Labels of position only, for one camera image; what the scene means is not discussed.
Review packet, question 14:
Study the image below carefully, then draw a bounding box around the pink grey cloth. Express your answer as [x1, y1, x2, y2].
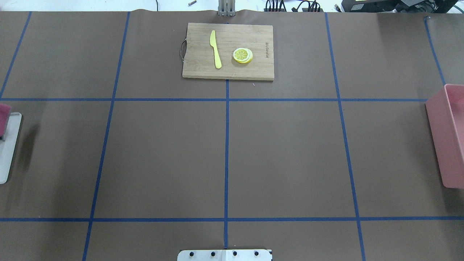
[0, 103, 12, 140]

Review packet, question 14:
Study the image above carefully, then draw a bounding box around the yellow plastic knife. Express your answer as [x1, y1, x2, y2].
[209, 30, 222, 69]

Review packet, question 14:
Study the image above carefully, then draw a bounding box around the bamboo cutting board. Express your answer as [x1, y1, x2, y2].
[182, 22, 275, 81]

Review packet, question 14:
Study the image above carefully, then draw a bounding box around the black power strip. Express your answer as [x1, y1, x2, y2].
[264, 0, 287, 12]
[291, 0, 323, 13]

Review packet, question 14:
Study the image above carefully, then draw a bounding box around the pink plastic bin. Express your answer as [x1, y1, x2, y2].
[426, 84, 464, 189]

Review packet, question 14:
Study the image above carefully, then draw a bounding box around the white rack tray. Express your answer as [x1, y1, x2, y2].
[0, 112, 22, 185]

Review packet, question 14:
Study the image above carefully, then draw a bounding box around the aluminium frame post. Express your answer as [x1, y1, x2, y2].
[218, 0, 236, 17]

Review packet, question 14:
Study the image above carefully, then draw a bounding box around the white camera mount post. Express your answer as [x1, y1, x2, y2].
[177, 249, 273, 261]

